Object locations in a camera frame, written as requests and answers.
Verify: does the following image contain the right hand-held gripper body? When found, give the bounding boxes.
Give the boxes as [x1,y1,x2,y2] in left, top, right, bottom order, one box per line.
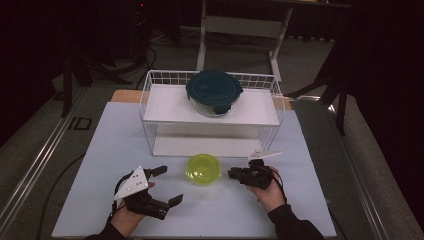
[238,149,283,191]

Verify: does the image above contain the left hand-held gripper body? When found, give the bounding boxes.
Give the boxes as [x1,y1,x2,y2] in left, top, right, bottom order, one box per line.
[113,165,172,221]

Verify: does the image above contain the yellow-green round container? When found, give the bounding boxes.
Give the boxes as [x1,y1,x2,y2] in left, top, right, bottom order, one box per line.
[185,153,223,187]

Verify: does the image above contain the white wire shelf rack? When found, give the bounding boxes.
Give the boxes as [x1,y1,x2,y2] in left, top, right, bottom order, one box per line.
[139,69,286,160]

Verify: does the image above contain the dark teal lidded round container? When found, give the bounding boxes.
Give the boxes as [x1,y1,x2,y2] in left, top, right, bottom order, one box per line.
[185,69,245,118]

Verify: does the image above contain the person's right hand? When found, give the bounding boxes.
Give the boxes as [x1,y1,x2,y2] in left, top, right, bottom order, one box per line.
[246,166,288,214]

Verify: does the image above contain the person's left hand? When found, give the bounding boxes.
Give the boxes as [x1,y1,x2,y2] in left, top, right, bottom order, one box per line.
[109,181,157,239]

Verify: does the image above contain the pale blue table mat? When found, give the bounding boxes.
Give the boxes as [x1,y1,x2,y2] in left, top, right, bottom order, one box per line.
[51,101,338,239]

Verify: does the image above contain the black metal stand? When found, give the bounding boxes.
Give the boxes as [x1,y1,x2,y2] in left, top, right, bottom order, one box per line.
[285,39,350,136]
[60,54,134,118]

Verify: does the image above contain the left hand-held gripper cable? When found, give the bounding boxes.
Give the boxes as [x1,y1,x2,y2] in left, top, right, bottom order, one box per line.
[106,171,135,223]

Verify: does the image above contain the hand-held gripper cable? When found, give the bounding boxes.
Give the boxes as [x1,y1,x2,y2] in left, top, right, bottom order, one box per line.
[271,167,288,205]
[106,171,135,223]

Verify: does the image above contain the right hand-held gripper cable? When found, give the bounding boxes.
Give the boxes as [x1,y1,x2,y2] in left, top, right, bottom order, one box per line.
[271,167,288,205]

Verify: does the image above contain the black floor cable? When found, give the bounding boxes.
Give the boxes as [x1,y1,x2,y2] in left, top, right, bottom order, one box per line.
[34,152,87,240]

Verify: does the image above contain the aluminium floor rail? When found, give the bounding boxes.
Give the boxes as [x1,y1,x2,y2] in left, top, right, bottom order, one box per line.
[328,103,392,240]
[0,85,90,231]

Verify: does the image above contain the black background cables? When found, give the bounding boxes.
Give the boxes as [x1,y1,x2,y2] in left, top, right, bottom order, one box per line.
[131,39,158,91]

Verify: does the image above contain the white metal desk frame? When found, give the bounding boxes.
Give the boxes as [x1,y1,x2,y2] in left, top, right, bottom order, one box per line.
[195,0,295,83]

